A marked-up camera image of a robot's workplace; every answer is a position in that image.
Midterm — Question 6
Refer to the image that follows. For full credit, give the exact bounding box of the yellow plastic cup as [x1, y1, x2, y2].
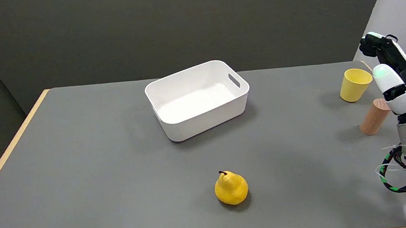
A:
[337, 66, 376, 104]

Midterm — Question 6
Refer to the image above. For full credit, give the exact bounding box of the yellow pear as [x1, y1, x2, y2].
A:
[212, 168, 251, 208]

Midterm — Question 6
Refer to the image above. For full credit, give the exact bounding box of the white plastic bin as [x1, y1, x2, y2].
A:
[142, 56, 256, 145]

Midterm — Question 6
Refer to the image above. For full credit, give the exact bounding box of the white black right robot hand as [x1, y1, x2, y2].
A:
[357, 28, 406, 128]

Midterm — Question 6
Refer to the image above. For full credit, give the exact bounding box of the wooden cylinder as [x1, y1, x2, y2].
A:
[356, 97, 395, 137]

